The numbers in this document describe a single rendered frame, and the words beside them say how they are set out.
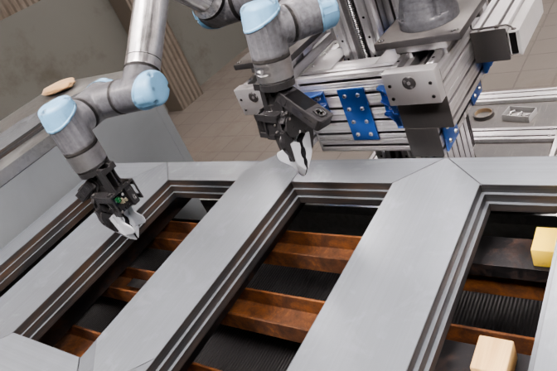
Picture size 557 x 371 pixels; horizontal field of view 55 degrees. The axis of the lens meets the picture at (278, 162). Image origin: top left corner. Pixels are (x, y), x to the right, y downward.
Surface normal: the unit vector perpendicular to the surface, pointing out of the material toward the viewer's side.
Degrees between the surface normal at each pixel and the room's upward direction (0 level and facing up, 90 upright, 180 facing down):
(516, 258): 0
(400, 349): 0
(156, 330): 0
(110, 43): 90
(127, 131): 90
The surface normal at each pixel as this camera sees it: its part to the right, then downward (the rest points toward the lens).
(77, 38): 0.78, 0.01
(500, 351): -0.36, -0.81
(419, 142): -0.51, 0.59
